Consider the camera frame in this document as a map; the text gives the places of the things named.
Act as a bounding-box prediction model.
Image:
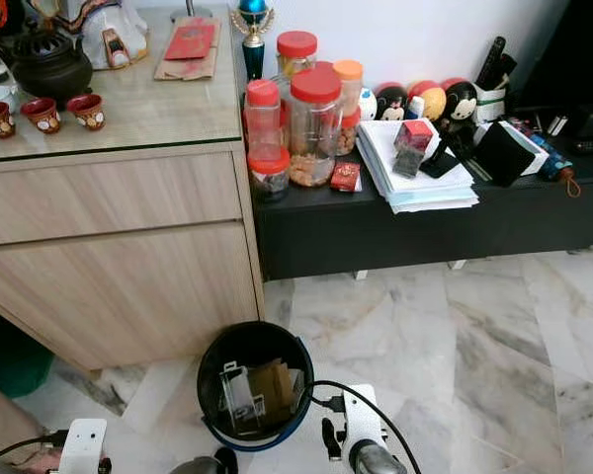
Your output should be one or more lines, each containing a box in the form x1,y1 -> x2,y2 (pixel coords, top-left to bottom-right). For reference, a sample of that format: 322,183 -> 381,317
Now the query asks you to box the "black Minnie plush toy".
371,83 -> 412,122

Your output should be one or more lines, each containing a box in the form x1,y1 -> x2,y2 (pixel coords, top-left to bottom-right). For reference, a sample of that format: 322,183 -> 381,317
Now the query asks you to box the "small red packet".
328,162 -> 363,194

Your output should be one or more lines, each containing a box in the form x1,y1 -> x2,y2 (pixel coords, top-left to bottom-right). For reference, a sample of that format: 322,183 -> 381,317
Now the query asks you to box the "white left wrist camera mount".
58,418 -> 109,474

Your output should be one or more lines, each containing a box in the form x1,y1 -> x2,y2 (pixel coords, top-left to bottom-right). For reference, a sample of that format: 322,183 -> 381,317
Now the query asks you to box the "beige trousered person leg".
0,374 -> 46,471

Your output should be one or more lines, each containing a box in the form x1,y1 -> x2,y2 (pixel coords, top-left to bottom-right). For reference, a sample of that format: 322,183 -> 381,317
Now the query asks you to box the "small white plush toy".
357,87 -> 378,120

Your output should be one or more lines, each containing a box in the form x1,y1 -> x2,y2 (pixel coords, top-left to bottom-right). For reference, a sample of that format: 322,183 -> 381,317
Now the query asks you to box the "light wooden cabinet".
0,5 -> 264,372

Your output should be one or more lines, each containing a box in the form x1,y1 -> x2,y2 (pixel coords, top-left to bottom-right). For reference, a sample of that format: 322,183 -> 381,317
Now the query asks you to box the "small red-lid plastic jar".
246,147 -> 289,204

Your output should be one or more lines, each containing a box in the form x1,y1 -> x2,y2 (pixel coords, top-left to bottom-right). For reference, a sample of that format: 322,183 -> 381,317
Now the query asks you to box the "red-lid clear plastic jar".
274,30 -> 320,81

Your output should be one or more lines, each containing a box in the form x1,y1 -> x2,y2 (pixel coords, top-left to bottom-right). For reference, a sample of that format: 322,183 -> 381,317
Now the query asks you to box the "brown paper sheet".
152,17 -> 224,83

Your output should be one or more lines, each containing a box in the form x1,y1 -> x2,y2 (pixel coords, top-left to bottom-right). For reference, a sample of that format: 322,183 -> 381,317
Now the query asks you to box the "dark green container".
0,314 -> 53,400

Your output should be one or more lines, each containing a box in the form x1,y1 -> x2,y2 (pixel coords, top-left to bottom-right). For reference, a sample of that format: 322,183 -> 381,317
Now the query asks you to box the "slim red-lid plastic jar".
243,78 -> 284,160

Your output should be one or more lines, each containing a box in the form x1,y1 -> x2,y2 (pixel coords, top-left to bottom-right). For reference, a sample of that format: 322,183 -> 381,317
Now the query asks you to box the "black phone stand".
419,132 -> 466,180

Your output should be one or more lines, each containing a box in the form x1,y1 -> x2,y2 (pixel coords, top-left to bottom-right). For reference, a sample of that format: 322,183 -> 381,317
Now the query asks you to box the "brown cardboard piece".
245,357 -> 301,427

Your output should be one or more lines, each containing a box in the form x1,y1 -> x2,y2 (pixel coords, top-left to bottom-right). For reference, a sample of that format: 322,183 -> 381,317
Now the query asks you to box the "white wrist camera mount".
58,418 -> 109,474
338,383 -> 387,461

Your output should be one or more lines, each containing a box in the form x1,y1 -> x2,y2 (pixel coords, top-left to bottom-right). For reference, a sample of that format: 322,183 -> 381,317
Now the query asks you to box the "orange-lid plastic jar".
332,58 -> 366,126

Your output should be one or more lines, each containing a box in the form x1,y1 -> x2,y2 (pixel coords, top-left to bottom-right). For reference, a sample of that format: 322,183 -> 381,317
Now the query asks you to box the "black low TV console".
251,102 -> 593,283

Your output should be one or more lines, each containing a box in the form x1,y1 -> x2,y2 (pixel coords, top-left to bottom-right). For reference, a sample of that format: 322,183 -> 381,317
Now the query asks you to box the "blue gold trophy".
229,0 -> 277,84

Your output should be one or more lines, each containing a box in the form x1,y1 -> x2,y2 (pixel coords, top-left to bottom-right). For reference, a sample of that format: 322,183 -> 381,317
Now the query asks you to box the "white remote holder cup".
473,83 -> 516,125

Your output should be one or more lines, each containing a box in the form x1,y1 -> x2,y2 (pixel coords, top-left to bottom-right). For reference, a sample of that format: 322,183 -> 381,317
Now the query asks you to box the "red envelope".
165,21 -> 217,61

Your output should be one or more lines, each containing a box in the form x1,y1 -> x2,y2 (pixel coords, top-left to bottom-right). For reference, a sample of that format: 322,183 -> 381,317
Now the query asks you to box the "black round rubbish bin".
197,320 -> 316,454

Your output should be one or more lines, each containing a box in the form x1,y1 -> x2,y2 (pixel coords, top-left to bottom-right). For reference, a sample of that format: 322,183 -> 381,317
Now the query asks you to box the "black television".
518,0 -> 593,112

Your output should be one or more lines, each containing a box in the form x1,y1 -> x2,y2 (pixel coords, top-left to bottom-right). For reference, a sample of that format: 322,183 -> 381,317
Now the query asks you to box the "white robed statue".
53,0 -> 148,72

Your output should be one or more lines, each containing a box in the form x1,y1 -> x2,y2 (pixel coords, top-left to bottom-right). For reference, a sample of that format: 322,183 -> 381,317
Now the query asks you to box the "black iron teapot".
11,24 -> 96,106

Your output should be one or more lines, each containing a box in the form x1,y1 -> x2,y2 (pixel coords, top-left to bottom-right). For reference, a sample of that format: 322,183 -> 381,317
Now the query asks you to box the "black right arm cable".
310,379 -> 424,474

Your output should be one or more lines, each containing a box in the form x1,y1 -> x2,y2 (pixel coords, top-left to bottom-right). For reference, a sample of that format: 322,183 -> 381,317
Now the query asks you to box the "red topped clear box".
392,118 -> 435,180

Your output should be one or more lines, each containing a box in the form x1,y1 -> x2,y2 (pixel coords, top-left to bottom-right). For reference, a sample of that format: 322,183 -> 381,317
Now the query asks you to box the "black remote control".
476,36 -> 508,91

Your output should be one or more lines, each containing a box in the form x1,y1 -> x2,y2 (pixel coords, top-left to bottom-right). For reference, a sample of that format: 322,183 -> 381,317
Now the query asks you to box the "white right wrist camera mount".
338,383 -> 387,461

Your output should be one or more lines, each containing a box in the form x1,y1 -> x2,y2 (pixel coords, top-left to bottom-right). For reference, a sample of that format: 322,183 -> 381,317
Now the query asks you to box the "large red-lid plastic jar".
286,66 -> 345,190

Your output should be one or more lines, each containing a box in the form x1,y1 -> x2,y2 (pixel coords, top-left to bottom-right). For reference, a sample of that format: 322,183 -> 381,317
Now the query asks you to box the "yellow round plush toy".
407,80 -> 449,120

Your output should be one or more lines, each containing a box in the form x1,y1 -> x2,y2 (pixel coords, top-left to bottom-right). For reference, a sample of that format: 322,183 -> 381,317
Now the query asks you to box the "blue folded umbrella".
523,127 -> 585,198

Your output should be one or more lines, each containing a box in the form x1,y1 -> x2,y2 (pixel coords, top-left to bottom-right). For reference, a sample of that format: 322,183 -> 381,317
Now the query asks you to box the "grey black robot foot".
167,446 -> 239,474

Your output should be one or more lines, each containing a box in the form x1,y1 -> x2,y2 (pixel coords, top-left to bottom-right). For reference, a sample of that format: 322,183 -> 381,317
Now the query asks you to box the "black Mickey plush toy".
439,78 -> 481,128

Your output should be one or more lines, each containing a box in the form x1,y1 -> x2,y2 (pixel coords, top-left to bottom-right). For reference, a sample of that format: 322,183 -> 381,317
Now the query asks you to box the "white paper stack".
355,118 -> 481,214

